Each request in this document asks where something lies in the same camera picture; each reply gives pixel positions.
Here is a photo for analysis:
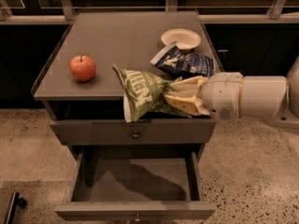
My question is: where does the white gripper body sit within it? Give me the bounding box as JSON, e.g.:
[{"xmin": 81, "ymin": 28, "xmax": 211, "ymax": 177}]
[{"xmin": 202, "ymin": 72, "xmax": 244, "ymax": 121}]

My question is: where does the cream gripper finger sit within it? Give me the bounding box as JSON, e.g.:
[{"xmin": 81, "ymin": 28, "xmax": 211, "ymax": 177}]
[
  {"xmin": 172, "ymin": 76, "xmax": 207, "ymax": 91},
  {"xmin": 164, "ymin": 93, "xmax": 209, "ymax": 116}
]

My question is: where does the green jalapeno chip bag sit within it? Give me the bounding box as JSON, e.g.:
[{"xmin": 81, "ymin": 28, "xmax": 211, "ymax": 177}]
[{"xmin": 113, "ymin": 64, "xmax": 189, "ymax": 122}]

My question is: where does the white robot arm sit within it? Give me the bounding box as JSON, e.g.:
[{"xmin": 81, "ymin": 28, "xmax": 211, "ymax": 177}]
[{"xmin": 164, "ymin": 63, "xmax": 299, "ymax": 133}]

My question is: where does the blue potato chip bag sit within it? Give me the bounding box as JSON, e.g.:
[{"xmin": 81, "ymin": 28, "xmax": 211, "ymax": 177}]
[{"xmin": 150, "ymin": 42, "xmax": 215, "ymax": 77}]

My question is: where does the closed gray top drawer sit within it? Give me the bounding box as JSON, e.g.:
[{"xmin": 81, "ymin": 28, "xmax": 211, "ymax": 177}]
[{"xmin": 50, "ymin": 119, "xmax": 216, "ymax": 146}]

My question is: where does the gray drawer cabinet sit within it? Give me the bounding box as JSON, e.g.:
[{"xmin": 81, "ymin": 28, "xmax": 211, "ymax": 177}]
[{"xmin": 30, "ymin": 10, "xmax": 234, "ymax": 161}]

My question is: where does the open gray middle drawer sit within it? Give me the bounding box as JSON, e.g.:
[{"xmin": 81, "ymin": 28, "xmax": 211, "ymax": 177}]
[{"xmin": 55, "ymin": 151, "xmax": 216, "ymax": 221}]

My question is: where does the round metal top knob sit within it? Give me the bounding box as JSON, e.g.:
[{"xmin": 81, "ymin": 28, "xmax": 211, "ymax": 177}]
[{"xmin": 132, "ymin": 131, "xmax": 140, "ymax": 139}]

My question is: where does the red apple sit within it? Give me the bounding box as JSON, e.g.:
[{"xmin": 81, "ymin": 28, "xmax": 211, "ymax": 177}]
[{"xmin": 69, "ymin": 55, "xmax": 96, "ymax": 82}]

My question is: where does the metal railing with glass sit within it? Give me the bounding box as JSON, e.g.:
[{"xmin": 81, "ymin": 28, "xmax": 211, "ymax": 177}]
[{"xmin": 0, "ymin": 0, "xmax": 299, "ymax": 24}]

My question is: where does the black object floor corner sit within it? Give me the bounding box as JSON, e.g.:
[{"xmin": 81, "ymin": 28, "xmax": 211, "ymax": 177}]
[{"xmin": 3, "ymin": 192, "xmax": 27, "ymax": 224}]

